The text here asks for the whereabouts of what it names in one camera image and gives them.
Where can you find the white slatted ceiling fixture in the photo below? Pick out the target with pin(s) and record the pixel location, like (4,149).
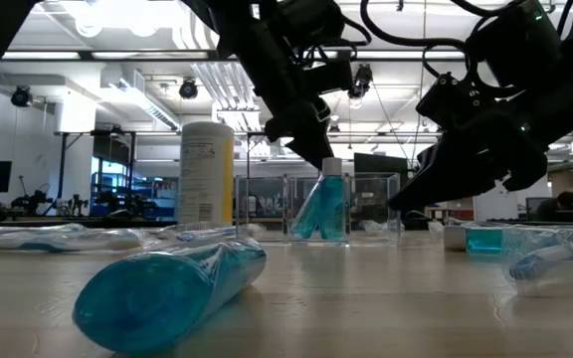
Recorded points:
(217,84)

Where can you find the black background robot arm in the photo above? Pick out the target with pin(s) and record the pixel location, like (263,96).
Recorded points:
(30,203)

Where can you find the black overhead bar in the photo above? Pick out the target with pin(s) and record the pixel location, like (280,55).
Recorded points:
(86,55)

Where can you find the purple white toothbrush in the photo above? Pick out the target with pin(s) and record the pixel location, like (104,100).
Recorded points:
(92,241)
(436,229)

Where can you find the black ceiling spot lamp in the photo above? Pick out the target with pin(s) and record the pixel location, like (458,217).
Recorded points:
(188,89)
(20,97)

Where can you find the black background rig frame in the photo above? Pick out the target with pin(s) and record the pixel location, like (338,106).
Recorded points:
(62,174)

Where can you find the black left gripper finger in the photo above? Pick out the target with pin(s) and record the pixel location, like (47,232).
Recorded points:
(314,131)
(280,128)

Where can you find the white rectangular air duct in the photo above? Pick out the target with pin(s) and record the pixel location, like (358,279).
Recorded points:
(137,94)

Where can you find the clear acrylic organizer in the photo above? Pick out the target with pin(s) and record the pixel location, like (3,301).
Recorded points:
(266,209)

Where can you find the white yellow wipes canister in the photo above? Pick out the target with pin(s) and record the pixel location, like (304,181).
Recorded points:
(207,174)

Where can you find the person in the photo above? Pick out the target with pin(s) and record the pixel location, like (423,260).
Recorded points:
(562,201)

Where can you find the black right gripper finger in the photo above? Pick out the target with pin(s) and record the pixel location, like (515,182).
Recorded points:
(450,179)
(445,149)

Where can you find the black aluminium table frame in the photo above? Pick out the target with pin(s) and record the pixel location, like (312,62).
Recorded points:
(132,223)

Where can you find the blue lit shelf rack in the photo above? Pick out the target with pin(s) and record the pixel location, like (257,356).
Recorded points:
(117,194)

